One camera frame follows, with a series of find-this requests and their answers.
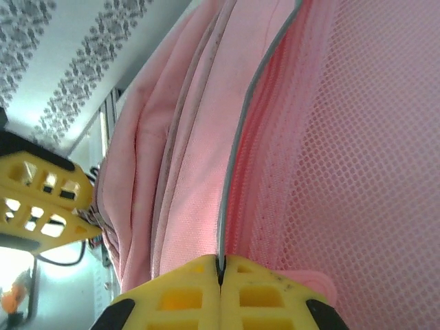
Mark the orange object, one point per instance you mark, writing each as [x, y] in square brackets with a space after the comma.
[10, 300]

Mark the aluminium cell frame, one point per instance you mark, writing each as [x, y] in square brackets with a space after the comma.
[110, 113]

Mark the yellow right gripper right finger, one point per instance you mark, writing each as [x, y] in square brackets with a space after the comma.
[261, 309]

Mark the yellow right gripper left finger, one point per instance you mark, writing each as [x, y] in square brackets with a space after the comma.
[178, 309]

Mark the pink student backpack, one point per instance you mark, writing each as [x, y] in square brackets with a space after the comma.
[309, 137]

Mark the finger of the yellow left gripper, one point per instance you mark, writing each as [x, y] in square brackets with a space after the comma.
[34, 165]
[70, 227]

